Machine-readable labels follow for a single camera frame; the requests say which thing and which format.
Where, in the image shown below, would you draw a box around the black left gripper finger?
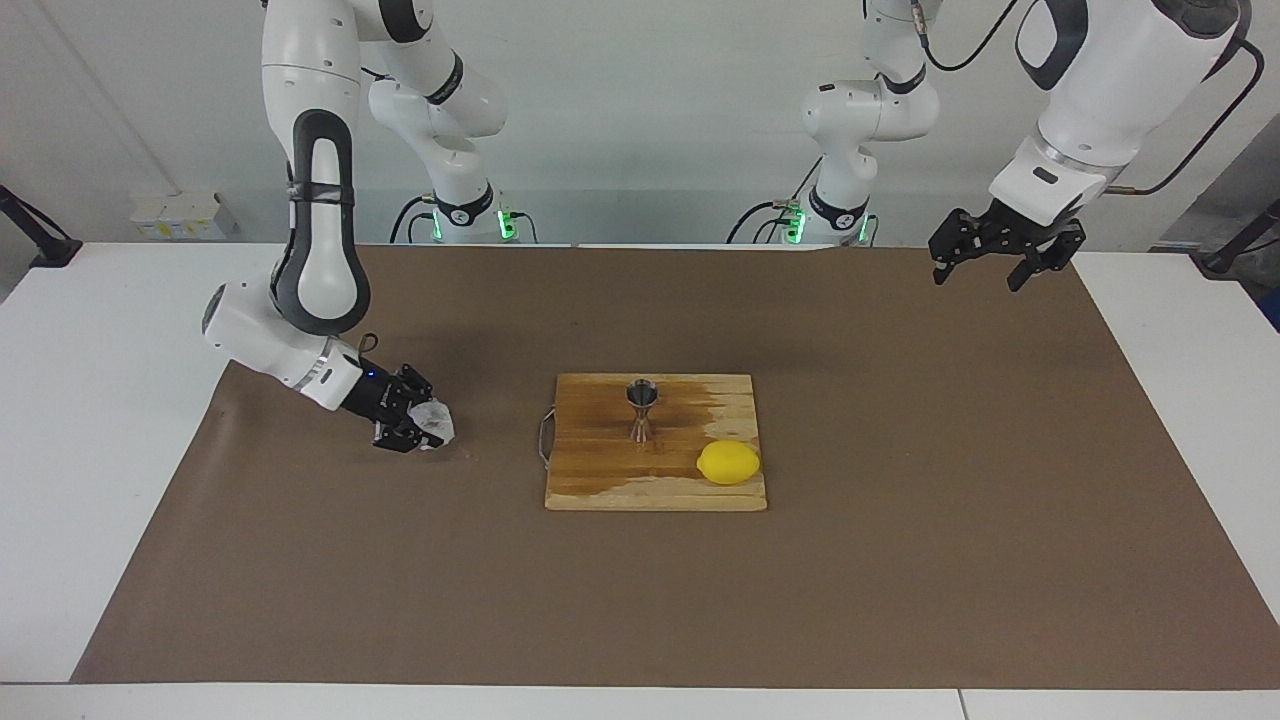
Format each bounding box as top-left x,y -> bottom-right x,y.
1007,225 -> 1088,293
928,210 -> 986,286

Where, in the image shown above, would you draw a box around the steel double jigger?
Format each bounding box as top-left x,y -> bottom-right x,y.
626,379 -> 659,442

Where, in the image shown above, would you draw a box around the brown paper table mat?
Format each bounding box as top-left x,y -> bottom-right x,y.
70,243 -> 1280,691

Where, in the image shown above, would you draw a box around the wooden cutting board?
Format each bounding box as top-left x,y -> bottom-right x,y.
537,373 -> 768,513

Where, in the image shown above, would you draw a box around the white box with yellow label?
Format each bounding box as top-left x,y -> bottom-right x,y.
130,193 -> 239,241

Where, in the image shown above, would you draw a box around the yellow lemon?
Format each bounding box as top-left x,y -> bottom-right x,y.
697,440 -> 762,486

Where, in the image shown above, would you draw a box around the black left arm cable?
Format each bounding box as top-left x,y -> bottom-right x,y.
905,0 -> 1256,196

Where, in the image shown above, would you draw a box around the black clamp mount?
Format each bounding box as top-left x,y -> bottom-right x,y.
1190,198 -> 1280,278
0,185 -> 83,268

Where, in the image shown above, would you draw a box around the black right arm base cables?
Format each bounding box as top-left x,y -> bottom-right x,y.
390,195 -> 441,244

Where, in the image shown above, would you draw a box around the black arm base cables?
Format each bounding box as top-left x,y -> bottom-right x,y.
727,160 -> 826,244
390,195 -> 441,244

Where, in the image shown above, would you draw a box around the black left arm base cables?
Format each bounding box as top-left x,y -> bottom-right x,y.
727,160 -> 826,244

